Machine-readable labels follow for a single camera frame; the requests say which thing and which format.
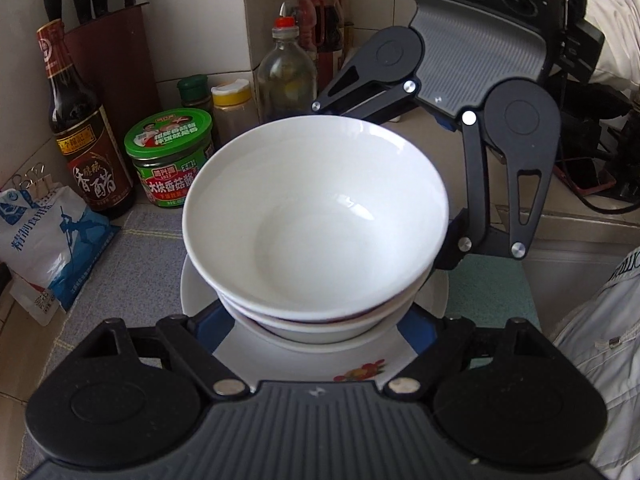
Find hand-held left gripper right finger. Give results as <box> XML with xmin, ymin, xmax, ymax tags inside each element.
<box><xmin>382</xmin><ymin>305</ymin><xmax>546</xmax><ymax>402</ymax></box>

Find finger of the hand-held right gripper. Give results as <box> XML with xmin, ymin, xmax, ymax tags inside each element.
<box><xmin>434</xmin><ymin>110</ymin><xmax>557</xmax><ymax>272</ymax></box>
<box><xmin>311</xmin><ymin>60</ymin><xmax>417</xmax><ymax>126</ymax></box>

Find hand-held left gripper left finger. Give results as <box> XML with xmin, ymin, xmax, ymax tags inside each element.
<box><xmin>97</xmin><ymin>302</ymin><xmax>251</xmax><ymax>402</ymax></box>

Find white floral plate with stain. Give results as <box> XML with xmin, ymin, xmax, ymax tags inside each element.
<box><xmin>180</xmin><ymin>255</ymin><xmax>449</xmax><ymax>385</ymax></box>

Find person's right forearm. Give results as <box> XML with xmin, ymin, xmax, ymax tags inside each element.
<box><xmin>582</xmin><ymin>0</ymin><xmax>640</xmax><ymax>92</ymax></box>

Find glass bottle with red cap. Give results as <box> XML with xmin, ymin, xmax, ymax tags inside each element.
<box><xmin>257</xmin><ymin>16</ymin><xmax>319</xmax><ymax>125</ymax></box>

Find dark red liquid bottle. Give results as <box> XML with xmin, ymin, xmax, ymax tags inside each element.
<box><xmin>301</xmin><ymin>0</ymin><xmax>347</xmax><ymax>70</ymax></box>

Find grey checked mat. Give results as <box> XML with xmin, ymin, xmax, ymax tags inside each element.
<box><xmin>30</xmin><ymin>207</ymin><xmax>543</xmax><ymax>396</ymax></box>

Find yellow lidded spice jar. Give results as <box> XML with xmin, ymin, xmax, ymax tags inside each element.
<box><xmin>211</xmin><ymin>80</ymin><xmax>254</xmax><ymax>147</ymax></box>

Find green lidded spice jar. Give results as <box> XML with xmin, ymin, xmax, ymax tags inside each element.
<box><xmin>176</xmin><ymin>74</ymin><xmax>213</xmax><ymax>117</ymax></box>

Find green lidded sauce jar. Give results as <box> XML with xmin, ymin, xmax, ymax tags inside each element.
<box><xmin>124</xmin><ymin>108</ymin><xmax>217</xmax><ymax>209</ymax></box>

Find white and blue salt bag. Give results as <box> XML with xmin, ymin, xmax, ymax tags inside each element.
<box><xmin>0</xmin><ymin>185</ymin><xmax>121</xmax><ymax>329</ymax></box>

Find dark vinegar bottle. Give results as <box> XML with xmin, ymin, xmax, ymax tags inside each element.
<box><xmin>36</xmin><ymin>19</ymin><xmax>135</xmax><ymax>219</ymax></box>

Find binder clips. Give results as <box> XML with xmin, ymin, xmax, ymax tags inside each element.
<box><xmin>12</xmin><ymin>162</ymin><xmax>54</xmax><ymax>194</ymax></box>

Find dark red knife block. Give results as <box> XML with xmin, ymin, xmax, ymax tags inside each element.
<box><xmin>62</xmin><ymin>2</ymin><xmax>157</xmax><ymax>128</ymax></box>

